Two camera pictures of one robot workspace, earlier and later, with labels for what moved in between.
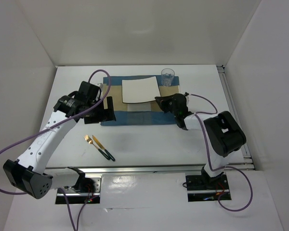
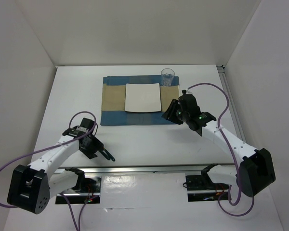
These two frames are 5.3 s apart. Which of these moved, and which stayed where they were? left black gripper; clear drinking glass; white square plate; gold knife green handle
Moved: left black gripper; white square plate
Stayed: gold knife green handle; clear drinking glass
